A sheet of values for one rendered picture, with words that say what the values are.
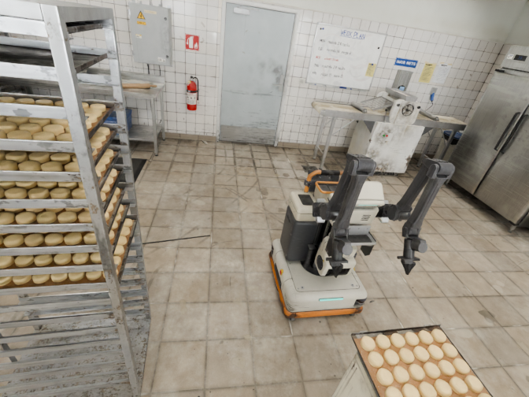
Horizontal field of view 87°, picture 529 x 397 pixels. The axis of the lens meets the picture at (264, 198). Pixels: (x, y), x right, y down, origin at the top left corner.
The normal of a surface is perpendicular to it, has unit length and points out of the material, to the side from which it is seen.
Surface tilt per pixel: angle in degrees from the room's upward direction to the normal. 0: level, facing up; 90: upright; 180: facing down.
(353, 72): 90
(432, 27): 90
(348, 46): 90
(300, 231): 90
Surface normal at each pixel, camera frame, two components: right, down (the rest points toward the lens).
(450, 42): 0.13, 0.54
